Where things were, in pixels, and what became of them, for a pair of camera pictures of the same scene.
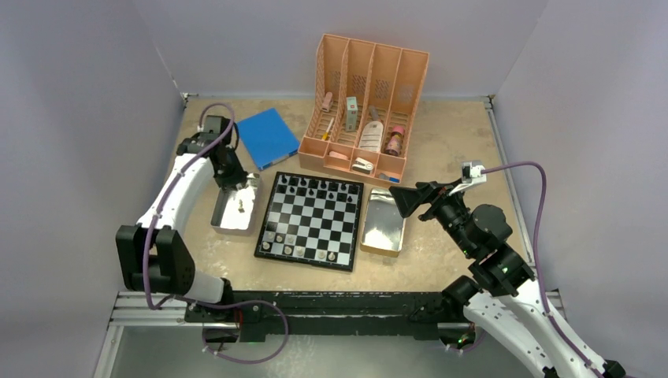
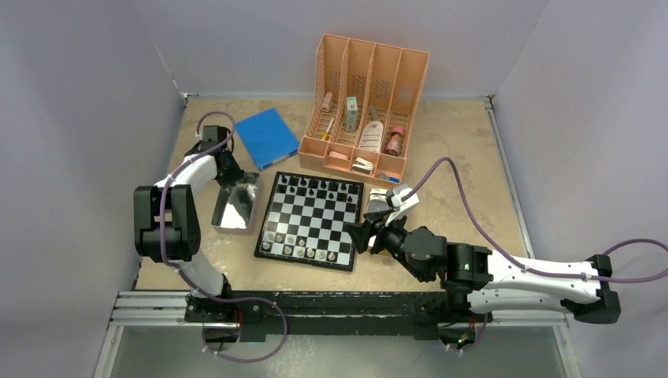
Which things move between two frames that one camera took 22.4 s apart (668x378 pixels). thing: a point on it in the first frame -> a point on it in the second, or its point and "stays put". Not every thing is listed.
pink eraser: [336, 154] stays put
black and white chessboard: [311, 220] stays put
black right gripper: [408, 198] -> [360, 233]
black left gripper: [237, 177] stays put
